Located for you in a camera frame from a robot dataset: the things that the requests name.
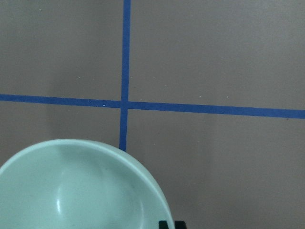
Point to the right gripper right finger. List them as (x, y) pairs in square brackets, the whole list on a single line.
[(180, 225)]

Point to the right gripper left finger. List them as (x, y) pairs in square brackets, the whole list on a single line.
[(163, 224)]

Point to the green bowl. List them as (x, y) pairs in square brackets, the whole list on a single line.
[(79, 184)]

